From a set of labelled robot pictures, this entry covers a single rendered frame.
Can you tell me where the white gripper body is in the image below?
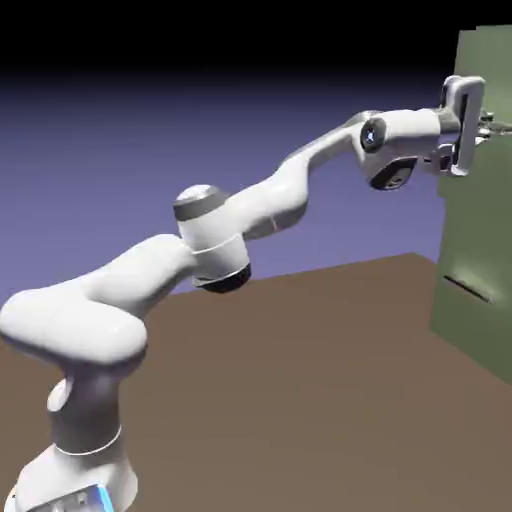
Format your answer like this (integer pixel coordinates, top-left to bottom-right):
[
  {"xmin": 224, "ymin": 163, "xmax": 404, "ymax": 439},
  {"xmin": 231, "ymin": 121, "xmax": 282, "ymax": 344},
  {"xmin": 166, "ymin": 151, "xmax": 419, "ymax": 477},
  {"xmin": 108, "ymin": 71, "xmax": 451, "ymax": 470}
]
[{"xmin": 441, "ymin": 74, "xmax": 488, "ymax": 178}]

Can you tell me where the green drawer front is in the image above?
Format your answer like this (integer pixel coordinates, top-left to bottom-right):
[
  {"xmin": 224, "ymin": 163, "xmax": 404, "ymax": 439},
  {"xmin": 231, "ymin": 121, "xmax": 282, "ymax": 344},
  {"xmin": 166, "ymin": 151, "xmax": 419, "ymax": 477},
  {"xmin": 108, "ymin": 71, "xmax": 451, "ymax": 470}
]
[
  {"xmin": 429, "ymin": 198, "xmax": 512, "ymax": 380},
  {"xmin": 437, "ymin": 26, "xmax": 512, "ymax": 225}
]

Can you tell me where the green cabinet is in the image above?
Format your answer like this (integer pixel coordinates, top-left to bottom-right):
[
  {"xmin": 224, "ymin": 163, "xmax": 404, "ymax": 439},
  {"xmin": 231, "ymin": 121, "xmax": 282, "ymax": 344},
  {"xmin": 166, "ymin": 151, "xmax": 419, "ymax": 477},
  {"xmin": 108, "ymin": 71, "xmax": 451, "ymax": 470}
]
[{"xmin": 429, "ymin": 25, "xmax": 512, "ymax": 380}]

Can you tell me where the dark drawer handle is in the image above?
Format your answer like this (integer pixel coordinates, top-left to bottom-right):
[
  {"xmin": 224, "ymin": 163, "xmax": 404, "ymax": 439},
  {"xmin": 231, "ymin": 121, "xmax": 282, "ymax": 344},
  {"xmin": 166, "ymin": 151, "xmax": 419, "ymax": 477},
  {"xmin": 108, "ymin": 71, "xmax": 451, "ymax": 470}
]
[{"xmin": 442, "ymin": 274, "xmax": 495, "ymax": 304}]

